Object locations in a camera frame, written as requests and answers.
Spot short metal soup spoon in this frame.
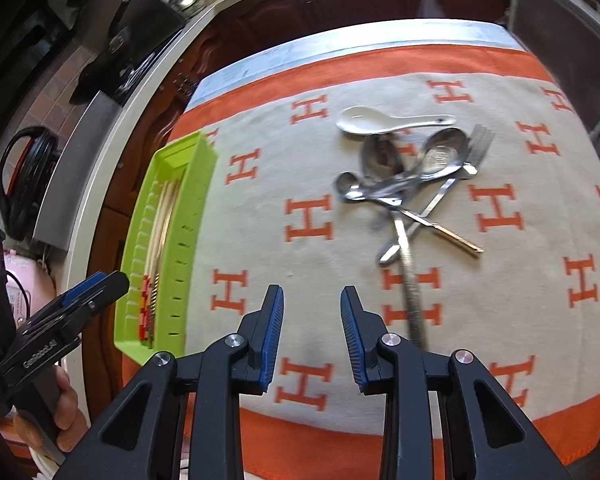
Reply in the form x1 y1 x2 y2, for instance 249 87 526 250
365 127 470 198

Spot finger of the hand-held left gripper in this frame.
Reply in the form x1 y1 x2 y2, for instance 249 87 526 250
34 271 131 337
29 270 109 324

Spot large metal spoon textured handle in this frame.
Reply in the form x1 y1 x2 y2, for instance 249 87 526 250
361 135 428 353

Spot white ceramic spoon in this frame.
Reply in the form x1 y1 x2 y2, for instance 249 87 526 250
336 106 458 137

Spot pink appliance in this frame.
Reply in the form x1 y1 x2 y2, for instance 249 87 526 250
2 252 56 322

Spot small metal spoon gold handle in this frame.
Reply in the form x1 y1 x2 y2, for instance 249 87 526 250
335 171 485 260

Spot person's left forearm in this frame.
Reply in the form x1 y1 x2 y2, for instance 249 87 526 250
27 447 63 480

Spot black kettle red trim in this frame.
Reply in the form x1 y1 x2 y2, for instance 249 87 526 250
0 125 61 243

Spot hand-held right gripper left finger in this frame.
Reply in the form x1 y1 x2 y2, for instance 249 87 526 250
55 284 285 480

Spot person's left hand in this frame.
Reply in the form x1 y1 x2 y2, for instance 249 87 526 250
54 367 90 455

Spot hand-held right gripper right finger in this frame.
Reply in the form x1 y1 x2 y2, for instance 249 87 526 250
340 285 573 480

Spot cream and orange patterned blanket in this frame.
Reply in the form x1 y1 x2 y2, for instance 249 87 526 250
122 42 600 480

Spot green plastic slotted tray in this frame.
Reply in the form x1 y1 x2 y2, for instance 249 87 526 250
114 130 218 367

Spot metal fork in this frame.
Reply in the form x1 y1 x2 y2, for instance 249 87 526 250
376 124 497 268

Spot bamboo chopstick red stripes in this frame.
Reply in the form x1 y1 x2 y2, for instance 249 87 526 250
141 180 173 346
137 180 168 343

